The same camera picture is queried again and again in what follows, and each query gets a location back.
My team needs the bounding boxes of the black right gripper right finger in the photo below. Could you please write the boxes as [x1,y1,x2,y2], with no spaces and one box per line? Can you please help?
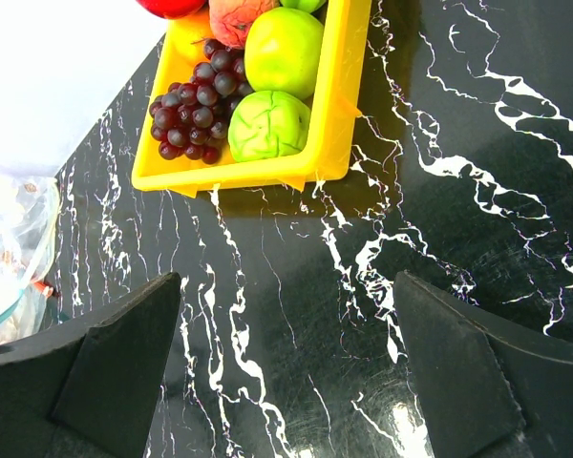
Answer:
[393,271,573,457]

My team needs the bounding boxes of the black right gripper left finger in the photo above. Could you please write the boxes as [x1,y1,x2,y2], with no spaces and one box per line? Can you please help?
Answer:
[0,273,181,457]

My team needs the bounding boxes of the wrinkled green round fruit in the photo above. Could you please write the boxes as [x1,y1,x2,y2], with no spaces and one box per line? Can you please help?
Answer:
[227,91,311,163]

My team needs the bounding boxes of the bright red apple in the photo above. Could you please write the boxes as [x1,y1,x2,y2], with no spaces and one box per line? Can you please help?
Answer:
[137,0,206,19]

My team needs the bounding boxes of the pile of clear zip bags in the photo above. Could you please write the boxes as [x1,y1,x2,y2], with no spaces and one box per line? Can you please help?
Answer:
[0,173,61,345]

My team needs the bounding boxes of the yellow plastic fruit tray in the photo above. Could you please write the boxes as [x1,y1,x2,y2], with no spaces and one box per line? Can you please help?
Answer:
[131,1,371,197]

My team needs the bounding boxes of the dark purple grape bunch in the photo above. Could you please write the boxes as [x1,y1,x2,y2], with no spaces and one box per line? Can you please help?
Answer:
[148,38,252,165]

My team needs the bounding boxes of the smooth green apple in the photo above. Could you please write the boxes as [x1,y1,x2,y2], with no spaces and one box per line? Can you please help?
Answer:
[244,7,324,100]

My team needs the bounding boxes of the pink peach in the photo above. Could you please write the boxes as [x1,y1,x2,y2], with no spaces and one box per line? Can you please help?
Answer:
[208,0,280,49]

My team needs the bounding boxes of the green star fruit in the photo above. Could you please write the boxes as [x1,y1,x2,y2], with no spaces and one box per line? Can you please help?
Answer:
[280,0,327,13]

